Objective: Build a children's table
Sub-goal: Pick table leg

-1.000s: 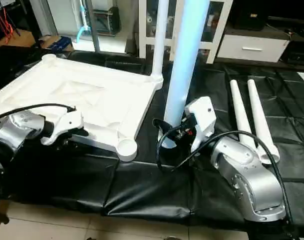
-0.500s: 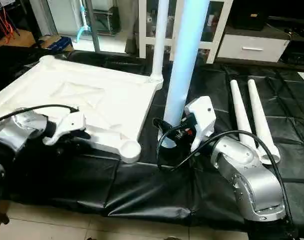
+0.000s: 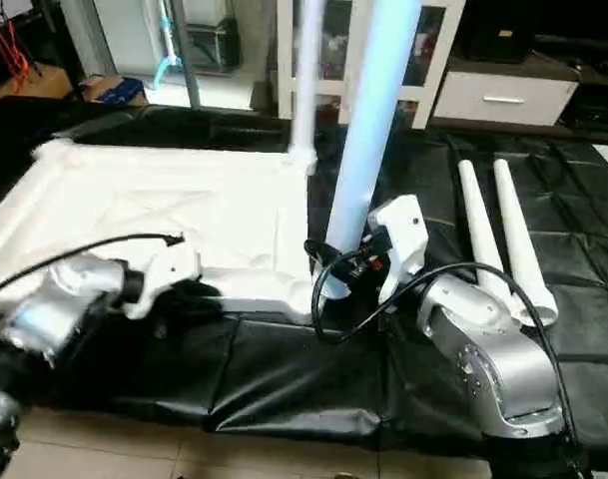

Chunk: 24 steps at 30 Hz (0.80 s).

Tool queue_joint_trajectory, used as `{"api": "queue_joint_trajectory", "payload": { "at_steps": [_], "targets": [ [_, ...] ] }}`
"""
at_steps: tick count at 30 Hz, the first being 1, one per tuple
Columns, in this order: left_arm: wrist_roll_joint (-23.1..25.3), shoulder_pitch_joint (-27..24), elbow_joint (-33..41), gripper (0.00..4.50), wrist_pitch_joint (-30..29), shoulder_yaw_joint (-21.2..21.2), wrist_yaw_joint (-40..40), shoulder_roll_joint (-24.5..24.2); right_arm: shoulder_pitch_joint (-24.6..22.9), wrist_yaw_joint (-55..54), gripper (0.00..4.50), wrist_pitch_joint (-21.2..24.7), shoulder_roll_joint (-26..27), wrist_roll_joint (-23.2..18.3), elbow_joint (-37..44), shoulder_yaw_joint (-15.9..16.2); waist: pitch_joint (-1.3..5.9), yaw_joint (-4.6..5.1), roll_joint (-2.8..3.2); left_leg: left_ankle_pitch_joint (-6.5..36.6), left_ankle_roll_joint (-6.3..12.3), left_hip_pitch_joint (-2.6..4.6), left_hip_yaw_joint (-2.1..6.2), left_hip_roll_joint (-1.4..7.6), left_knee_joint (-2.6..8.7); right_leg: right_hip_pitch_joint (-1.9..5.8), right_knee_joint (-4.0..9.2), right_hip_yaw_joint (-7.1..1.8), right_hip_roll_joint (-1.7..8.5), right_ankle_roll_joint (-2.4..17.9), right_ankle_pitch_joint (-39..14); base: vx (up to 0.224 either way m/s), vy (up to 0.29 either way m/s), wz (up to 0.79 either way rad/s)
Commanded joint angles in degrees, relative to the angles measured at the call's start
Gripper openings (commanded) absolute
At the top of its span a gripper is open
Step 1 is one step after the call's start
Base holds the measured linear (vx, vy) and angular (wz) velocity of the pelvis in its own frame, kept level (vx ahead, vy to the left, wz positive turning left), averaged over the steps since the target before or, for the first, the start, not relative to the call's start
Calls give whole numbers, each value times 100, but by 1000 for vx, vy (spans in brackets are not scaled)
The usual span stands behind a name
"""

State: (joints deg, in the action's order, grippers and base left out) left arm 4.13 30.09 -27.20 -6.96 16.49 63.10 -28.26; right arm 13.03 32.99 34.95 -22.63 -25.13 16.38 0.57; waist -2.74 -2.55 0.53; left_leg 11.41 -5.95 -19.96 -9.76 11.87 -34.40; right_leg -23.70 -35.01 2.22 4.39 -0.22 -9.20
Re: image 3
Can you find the white plastic table top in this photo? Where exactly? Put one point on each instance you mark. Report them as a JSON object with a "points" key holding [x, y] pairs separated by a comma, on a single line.
{"points": [[154, 210]]}

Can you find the white plastic table leg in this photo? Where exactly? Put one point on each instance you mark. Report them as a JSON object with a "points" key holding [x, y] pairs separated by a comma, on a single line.
{"points": [[480, 220], [523, 239], [305, 80], [368, 130]]}

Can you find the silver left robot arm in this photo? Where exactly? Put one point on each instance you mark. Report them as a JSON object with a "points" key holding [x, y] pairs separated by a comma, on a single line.
{"points": [[54, 309]]}

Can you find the black work mat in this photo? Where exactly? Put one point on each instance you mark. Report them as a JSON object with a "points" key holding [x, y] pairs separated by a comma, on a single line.
{"points": [[284, 379]]}

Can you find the white low drawer unit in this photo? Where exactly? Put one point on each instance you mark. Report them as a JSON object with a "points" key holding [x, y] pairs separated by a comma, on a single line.
{"points": [[503, 98]]}

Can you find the white glass-door cabinet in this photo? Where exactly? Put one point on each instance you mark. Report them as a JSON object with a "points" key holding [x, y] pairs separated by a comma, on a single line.
{"points": [[438, 50]]}

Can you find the grey metal pole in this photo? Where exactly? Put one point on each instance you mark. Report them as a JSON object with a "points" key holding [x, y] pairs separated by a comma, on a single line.
{"points": [[187, 50]]}

